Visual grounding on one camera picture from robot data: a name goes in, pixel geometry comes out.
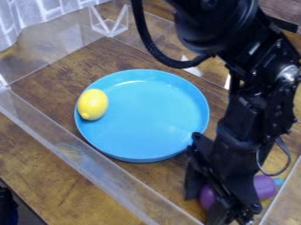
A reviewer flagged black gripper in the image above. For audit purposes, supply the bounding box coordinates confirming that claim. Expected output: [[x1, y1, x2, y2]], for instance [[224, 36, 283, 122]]
[[183, 132, 262, 225]]

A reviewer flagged purple toy eggplant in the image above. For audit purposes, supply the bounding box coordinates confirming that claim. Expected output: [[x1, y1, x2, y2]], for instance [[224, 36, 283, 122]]
[[199, 175, 283, 210]]

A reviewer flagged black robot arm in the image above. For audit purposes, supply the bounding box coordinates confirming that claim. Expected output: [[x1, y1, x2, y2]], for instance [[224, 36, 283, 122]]
[[167, 0, 301, 225]]

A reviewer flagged blue round tray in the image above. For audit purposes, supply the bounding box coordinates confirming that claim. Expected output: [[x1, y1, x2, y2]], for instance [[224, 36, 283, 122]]
[[73, 69, 208, 163]]

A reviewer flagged yellow toy lemon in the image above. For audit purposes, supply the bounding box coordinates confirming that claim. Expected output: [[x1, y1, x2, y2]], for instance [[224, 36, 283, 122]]
[[76, 89, 108, 120]]

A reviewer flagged white patterned curtain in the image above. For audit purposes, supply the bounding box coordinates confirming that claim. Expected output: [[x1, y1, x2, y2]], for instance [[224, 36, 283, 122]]
[[0, 0, 111, 52]]

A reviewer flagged clear acrylic enclosure wall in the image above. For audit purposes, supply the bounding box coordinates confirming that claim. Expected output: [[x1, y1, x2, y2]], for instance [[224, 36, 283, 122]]
[[0, 0, 301, 225]]

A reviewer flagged thin black wire loop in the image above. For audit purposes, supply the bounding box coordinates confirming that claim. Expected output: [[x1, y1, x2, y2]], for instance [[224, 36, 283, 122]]
[[255, 135, 293, 178]]

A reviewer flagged black braided cable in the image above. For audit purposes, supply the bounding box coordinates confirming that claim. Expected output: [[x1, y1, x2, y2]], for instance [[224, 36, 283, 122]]
[[129, 0, 210, 69]]

